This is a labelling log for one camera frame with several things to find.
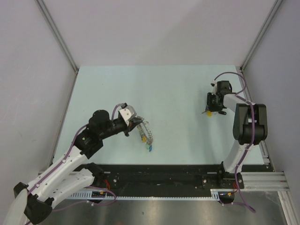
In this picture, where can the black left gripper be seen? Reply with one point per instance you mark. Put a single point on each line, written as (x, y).
(132, 123)

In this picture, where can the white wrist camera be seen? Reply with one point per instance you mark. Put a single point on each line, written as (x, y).
(214, 85)
(127, 113)

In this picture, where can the left aluminium frame post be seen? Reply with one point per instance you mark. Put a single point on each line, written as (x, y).
(56, 33)

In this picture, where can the aluminium frame post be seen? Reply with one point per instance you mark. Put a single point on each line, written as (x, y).
(56, 33)
(262, 32)

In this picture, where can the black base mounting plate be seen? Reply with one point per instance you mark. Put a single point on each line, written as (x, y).
(204, 176)

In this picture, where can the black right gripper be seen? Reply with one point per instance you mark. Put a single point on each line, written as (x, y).
(212, 108)

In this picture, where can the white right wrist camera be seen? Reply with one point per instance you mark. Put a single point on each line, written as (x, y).
(214, 85)

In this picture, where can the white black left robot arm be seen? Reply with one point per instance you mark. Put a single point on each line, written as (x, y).
(47, 190)

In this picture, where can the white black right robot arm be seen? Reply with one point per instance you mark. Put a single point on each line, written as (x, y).
(249, 129)

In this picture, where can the white slotted cable duct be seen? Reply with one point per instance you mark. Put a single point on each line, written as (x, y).
(190, 195)

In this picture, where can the right aluminium frame post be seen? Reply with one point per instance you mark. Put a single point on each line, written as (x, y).
(262, 32)

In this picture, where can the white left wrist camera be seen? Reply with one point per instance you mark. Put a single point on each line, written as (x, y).
(127, 113)

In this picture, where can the metal band with key rings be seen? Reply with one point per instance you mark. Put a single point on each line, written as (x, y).
(144, 131)

